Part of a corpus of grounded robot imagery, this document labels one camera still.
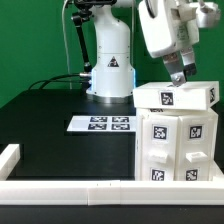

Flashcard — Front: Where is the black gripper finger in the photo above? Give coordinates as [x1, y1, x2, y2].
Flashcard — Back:
[180, 48, 197, 76]
[163, 53, 186, 86]

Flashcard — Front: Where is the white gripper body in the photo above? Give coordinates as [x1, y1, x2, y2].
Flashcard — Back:
[138, 0, 199, 58]

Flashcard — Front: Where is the white cabinet top block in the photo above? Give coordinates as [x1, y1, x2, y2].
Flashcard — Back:
[133, 81, 220, 110]

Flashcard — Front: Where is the white cabinet body box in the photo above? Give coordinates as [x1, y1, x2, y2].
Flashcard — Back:
[135, 109, 218, 181]

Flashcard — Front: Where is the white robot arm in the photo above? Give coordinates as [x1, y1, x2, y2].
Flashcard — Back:
[72, 0, 199, 104]

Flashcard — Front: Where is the white U-shaped obstacle fence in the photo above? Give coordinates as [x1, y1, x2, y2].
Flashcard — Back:
[0, 144, 224, 206]

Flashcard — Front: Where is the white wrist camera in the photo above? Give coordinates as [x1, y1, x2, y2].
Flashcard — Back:
[196, 0, 221, 28]

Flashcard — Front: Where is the white marker base plate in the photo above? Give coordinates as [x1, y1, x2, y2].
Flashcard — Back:
[67, 116, 136, 132]

